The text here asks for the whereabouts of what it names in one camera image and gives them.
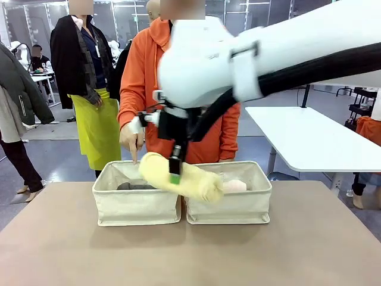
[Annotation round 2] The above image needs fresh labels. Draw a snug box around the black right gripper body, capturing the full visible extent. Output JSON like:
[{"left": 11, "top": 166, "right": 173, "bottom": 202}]
[{"left": 157, "top": 109, "right": 191, "bottom": 163}]

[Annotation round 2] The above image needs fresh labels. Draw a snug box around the yellow towel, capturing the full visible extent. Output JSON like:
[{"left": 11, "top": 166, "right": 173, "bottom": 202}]
[{"left": 138, "top": 151, "right": 224, "bottom": 204}]

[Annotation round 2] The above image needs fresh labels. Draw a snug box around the dark grey towel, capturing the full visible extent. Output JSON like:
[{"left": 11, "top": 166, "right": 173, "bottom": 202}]
[{"left": 116, "top": 180, "right": 158, "bottom": 191}]

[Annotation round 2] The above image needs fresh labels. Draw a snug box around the pink towel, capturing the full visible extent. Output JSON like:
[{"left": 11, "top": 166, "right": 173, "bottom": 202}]
[{"left": 222, "top": 178, "right": 248, "bottom": 193}]

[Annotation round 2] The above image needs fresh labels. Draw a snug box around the person's right forearm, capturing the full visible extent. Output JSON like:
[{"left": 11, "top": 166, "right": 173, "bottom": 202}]
[{"left": 117, "top": 86, "right": 141, "bottom": 132}]

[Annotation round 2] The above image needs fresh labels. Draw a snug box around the person's left forearm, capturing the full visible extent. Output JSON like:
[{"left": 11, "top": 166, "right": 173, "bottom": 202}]
[{"left": 220, "top": 104, "right": 241, "bottom": 160}]

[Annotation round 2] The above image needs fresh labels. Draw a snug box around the person's right hand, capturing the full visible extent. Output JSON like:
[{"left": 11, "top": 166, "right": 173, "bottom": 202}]
[{"left": 118, "top": 122, "right": 145, "bottom": 166}]

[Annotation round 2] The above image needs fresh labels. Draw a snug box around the beige fabric basket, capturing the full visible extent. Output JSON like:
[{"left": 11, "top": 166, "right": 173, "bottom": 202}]
[
  {"left": 183, "top": 160, "right": 273, "bottom": 225},
  {"left": 92, "top": 160, "right": 182, "bottom": 227}
]

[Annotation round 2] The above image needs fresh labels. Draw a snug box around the person in orange hoodie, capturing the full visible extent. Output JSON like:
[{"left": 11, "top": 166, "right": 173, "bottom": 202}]
[{"left": 117, "top": 17, "right": 242, "bottom": 164}]

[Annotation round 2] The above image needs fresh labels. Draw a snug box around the mannequin black coat yellow apron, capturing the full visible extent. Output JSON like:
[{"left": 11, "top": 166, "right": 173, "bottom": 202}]
[{"left": 49, "top": 0, "right": 122, "bottom": 179}]

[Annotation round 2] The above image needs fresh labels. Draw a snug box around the white background desk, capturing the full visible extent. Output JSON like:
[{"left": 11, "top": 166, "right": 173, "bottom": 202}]
[{"left": 29, "top": 70, "right": 57, "bottom": 105}]

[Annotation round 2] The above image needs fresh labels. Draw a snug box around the white table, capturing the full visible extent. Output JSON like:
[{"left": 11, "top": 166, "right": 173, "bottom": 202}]
[{"left": 244, "top": 106, "right": 381, "bottom": 185}]

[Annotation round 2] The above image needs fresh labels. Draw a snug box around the seated person in black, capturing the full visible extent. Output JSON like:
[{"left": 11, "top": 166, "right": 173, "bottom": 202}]
[{"left": 29, "top": 44, "right": 53, "bottom": 74}]

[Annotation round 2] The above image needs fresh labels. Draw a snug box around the person in dark green coat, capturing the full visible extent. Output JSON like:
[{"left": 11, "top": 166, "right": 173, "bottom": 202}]
[{"left": 0, "top": 43, "right": 56, "bottom": 203}]

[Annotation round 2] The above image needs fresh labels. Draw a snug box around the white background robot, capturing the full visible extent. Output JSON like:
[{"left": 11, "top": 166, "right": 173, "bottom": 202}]
[{"left": 10, "top": 41, "right": 30, "bottom": 71}]

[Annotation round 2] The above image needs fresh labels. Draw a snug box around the black trolley cart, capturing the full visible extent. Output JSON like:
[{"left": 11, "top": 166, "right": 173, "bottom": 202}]
[{"left": 344, "top": 86, "right": 379, "bottom": 132}]

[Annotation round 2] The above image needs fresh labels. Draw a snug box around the figure in orange garment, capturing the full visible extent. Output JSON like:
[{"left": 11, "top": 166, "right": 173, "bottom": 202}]
[{"left": 351, "top": 116, "right": 381, "bottom": 209}]

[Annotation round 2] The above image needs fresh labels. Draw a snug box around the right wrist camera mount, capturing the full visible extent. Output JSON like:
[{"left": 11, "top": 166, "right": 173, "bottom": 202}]
[{"left": 136, "top": 89, "right": 166, "bottom": 129}]

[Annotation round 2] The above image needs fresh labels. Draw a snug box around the black right arm cable sleeve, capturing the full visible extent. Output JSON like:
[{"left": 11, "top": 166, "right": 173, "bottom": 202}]
[{"left": 190, "top": 41, "right": 381, "bottom": 142}]

